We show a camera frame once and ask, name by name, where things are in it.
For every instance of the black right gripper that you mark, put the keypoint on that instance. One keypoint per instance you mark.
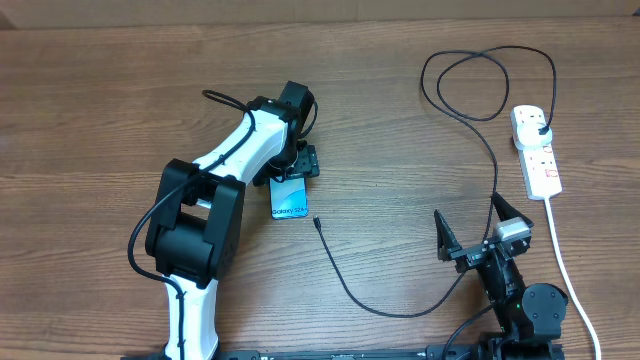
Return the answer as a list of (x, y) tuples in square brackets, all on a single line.
[(467, 255)]

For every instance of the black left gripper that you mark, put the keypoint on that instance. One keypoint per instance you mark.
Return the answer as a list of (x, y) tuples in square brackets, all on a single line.
[(306, 166)]

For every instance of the smartphone with blue screen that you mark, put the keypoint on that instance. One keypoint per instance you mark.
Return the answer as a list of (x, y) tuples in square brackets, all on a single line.
[(288, 199)]

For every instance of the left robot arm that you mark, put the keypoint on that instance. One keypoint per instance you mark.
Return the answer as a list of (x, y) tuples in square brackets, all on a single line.
[(194, 226)]

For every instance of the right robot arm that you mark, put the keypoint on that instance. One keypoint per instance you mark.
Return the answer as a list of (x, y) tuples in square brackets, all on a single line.
[(530, 316)]

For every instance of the white charger plug adapter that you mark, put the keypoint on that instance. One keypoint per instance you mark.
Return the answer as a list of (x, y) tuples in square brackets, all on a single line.
[(531, 135)]

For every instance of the white power strip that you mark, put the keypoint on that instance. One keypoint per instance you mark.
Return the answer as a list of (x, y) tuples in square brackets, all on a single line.
[(538, 165)]

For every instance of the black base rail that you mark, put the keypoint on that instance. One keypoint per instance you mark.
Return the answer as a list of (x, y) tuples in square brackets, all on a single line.
[(345, 355)]

